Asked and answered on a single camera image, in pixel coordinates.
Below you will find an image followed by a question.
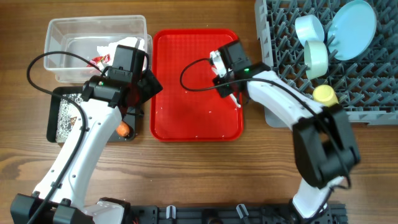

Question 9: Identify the white plastic spoon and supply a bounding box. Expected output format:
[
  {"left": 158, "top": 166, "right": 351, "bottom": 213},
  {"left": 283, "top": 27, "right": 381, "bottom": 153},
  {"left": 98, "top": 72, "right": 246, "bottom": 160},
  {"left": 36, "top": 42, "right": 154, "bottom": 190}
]
[{"left": 229, "top": 93, "right": 241, "bottom": 108}]

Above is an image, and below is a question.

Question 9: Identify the orange carrot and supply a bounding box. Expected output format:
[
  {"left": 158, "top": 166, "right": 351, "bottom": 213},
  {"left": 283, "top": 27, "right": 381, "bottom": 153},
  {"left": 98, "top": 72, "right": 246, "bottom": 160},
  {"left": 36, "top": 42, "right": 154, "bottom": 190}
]
[{"left": 116, "top": 121, "right": 131, "bottom": 138}]

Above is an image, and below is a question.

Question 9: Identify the red snack wrapper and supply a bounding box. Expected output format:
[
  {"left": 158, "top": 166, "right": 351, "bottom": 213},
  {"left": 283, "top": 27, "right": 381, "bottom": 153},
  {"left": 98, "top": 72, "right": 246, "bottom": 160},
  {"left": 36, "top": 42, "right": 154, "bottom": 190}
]
[{"left": 87, "top": 54, "right": 111, "bottom": 69}]

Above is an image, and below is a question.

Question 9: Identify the white napkin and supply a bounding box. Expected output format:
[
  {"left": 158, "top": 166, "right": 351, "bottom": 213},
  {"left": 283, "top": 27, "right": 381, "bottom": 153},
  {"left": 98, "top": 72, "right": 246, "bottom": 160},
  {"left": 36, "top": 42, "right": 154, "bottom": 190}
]
[{"left": 97, "top": 37, "right": 146, "bottom": 68}]

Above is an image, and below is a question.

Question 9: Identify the white rice pile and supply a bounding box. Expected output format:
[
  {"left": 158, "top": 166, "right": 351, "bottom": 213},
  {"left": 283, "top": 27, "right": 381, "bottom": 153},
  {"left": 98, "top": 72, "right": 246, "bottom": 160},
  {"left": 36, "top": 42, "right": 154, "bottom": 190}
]
[{"left": 55, "top": 99, "right": 81, "bottom": 143}]

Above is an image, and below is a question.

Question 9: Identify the mint green bowl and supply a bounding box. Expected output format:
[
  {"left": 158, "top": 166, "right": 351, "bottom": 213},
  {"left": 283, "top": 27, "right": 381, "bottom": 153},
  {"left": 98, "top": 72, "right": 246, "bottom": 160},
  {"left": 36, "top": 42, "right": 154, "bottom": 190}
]
[{"left": 304, "top": 40, "right": 328, "bottom": 80}]

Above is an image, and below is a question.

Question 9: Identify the yellow plastic cup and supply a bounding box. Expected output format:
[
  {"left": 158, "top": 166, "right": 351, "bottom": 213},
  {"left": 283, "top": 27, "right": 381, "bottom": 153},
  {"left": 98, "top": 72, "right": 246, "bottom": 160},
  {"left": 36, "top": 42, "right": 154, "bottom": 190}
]
[{"left": 313, "top": 85, "right": 338, "bottom": 107}]

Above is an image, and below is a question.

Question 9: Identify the light blue bowl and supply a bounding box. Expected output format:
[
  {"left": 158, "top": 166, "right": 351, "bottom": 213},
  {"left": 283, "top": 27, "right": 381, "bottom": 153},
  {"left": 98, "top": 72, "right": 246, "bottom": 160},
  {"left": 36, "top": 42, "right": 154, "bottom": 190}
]
[{"left": 295, "top": 14, "right": 325, "bottom": 46}]

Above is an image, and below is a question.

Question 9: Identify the light blue plate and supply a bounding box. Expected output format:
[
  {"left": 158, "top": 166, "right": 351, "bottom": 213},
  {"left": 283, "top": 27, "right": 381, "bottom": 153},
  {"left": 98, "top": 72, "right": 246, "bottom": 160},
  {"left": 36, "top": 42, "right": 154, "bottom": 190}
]
[{"left": 327, "top": 0, "right": 377, "bottom": 60}]

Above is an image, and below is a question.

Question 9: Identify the brown food lump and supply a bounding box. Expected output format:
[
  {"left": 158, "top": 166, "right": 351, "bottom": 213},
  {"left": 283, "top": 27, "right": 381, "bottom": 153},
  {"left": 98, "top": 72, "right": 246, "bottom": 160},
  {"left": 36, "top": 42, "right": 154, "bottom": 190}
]
[{"left": 70, "top": 117, "right": 77, "bottom": 126}]

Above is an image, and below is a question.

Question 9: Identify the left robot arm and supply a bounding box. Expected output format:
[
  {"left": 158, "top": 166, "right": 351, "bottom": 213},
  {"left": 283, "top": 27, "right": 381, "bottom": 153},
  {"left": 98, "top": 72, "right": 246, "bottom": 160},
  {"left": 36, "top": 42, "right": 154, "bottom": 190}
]
[{"left": 11, "top": 45, "right": 163, "bottom": 223}]

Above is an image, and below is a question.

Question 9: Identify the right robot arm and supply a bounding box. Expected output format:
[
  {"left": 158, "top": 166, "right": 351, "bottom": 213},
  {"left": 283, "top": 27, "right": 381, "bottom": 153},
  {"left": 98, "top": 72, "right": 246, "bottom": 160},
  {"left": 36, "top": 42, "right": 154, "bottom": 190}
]
[{"left": 210, "top": 40, "right": 360, "bottom": 223}]

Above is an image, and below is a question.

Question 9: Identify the black waste tray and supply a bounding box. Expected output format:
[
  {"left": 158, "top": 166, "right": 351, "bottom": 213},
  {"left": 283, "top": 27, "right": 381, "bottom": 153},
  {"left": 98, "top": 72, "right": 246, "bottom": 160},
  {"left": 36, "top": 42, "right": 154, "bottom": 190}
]
[{"left": 47, "top": 86, "right": 144, "bottom": 143}]

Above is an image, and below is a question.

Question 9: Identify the grey dishwasher rack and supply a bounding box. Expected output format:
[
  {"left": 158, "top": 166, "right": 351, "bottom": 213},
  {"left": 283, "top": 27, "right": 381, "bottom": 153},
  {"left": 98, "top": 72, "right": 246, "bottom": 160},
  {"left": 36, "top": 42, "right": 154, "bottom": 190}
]
[{"left": 254, "top": 0, "right": 397, "bottom": 126}]

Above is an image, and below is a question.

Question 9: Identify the red serving tray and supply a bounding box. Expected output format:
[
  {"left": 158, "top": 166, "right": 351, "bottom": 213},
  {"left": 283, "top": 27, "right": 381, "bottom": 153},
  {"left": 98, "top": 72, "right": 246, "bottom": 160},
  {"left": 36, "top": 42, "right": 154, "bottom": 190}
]
[{"left": 150, "top": 29, "right": 243, "bottom": 142}]

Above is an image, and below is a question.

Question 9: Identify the clear plastic bin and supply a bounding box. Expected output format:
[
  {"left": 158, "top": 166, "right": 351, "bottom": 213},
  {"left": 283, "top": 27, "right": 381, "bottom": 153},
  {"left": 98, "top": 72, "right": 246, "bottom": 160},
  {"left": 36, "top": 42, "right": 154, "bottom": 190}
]
[{"left": 44, "top": 15, "right": 152, "bottom": 83}]

